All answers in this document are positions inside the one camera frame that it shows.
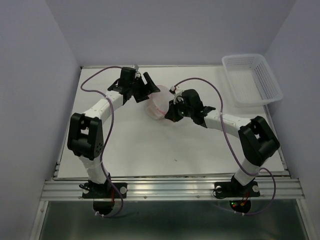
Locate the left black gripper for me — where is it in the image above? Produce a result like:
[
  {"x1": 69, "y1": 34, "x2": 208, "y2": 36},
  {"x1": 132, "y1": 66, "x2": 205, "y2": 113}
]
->
[{"x1": 129, "y1": 72, "x2": 160, "y2": 103}]

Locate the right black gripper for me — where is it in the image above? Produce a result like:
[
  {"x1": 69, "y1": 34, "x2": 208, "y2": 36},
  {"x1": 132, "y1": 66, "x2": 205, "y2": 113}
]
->
[{"x1": 164, "y1": 97, "x2": 194, "y2": 123}]

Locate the white pink mesh laundry bag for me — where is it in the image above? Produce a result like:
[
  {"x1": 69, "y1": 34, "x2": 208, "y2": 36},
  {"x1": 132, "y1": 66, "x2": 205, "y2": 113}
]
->
[{"x1": 144, "y1": 85, "x2": 174, "y2": 120}]

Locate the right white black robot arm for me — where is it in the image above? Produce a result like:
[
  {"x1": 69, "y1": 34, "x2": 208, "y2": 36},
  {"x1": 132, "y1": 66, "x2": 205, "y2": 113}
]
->
[{"x1": 165, "y1": 89, "x2": 280, "y2": 195}]

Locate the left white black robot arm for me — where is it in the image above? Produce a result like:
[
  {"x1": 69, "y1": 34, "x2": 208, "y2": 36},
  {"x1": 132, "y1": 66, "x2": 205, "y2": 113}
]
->
[{"x1": 67, "y1": 67, "x2": 160, "y2": 197}]

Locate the white plastic perforated basket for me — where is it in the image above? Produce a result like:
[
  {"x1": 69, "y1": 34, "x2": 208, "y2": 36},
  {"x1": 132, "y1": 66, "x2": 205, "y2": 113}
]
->
[{"x1": 221, "y1": 53, "x2": 283, "y2": 107}]

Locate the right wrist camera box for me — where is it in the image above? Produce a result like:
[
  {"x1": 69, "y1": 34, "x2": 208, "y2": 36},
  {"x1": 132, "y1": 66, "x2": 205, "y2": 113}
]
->
[{"x1": 169, "y1": 85, "x2": 184, "y2": 104}]

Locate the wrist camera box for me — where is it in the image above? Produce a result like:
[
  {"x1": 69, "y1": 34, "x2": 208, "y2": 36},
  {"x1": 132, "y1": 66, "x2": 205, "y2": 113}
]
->
[
  {"x1": 133, "y1": 64, "x2": 141, "y2": 75},
  {"x1": 169, "y1": 85, "x2": 184, "y2": 104}
]

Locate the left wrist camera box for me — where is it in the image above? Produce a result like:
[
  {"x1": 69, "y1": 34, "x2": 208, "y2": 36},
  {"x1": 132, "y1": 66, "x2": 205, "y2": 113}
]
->
[{"x1": 133, "y1": 64, "x2": 141, "y2": 75}]

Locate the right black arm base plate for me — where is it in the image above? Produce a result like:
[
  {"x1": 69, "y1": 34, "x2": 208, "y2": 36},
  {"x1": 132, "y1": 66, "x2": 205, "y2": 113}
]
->
[{"x1": 212, "y1": 181, "x2": 261, "y2": 200}]

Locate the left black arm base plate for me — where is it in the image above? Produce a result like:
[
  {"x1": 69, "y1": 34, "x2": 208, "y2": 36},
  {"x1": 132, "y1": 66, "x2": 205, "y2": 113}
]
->
[{"x1": 79, "y1": 180, "x2": 121, "y2": 199}]

